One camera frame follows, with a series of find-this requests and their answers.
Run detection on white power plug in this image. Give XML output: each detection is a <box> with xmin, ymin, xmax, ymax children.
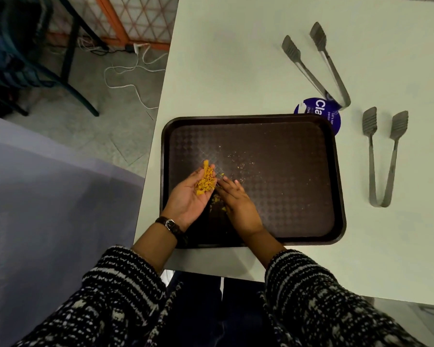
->
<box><xmin>124</xmin><ymin>42</ymin><xmax>151</xmax><ymax>55</ymax></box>

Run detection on long metal tongs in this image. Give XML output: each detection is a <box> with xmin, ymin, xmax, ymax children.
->
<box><xmin>282</xmin><ymin>21</ymin><xmax>352</xmax><ymax>111</ymax></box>

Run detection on person's left forearm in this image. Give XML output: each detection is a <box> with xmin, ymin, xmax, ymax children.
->
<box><xmin>14</xmin><ymin>227</ymin><xmax>178</xmax><ymax>347</ymax></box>

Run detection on white cable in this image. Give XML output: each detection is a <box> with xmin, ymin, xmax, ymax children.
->
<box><xmin>78</xmin><ymin>36</ymin><xmax>169</xmax><ymax>111</ymax></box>

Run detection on round purple sticker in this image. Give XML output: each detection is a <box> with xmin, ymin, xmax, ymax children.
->
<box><xmin>293</xmin><ymin>97</ymin><xmax>342</xmax><ymax>136</ymax></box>

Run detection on person's left hand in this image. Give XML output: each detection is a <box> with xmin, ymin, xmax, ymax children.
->
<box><xmin>162</xmin><ymin>164</ymin><xmax>217</xmax><ymax>232</ymax></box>

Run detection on pile of yellow crumbs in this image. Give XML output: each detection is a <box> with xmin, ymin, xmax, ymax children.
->
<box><xmin>194</xmin><ymin>159</ymin><xmax>228</xmax><ymax>213</ymax></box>

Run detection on person's right forearm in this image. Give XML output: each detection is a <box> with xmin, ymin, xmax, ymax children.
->
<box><xmin>244</xmin><ymin>227</ymin><xmax>427</xmax><ymax>347</ymax></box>

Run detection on person's legs in dark jeans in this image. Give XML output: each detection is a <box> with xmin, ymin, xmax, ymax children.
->
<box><xmin>148</xmin><ymin>270</ymin><xmax>294</xmax><ymax>347</ymax></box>

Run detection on orange mesh fence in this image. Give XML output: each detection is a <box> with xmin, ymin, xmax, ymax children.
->
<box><xmin>47</xmin><ymin>0</ymin><xmax>180</xmax><ymax>51</ymax></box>

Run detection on dark brown plastic tray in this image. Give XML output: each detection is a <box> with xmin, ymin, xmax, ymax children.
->
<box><xmin>160</xmin><ymin>114</ymin><xmax>348</xmax><ymax>249</ymax></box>

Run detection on black slatted chair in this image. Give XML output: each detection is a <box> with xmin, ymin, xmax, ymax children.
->
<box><xmin>0</xmin><ymin>0</ymin><xmax>109</xmax><ymax>118</ymax></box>

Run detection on brown strap wristwatch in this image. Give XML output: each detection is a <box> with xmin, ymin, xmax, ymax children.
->
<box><xmin>154</xmin><ymin>216</ymin><xmax>189</xmax><ymax>246</ymax></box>

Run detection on short metal tongs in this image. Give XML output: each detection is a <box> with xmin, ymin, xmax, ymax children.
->
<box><xmin>362</xmin><ymin>107</ymin><xmax>409</xmax><ymax>208</ymax></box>

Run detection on person's right hand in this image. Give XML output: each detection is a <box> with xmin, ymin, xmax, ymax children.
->
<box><xmin>214</xmin><ymin>175</ymin><xmax>265</xmax><ymax>241</ymax></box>

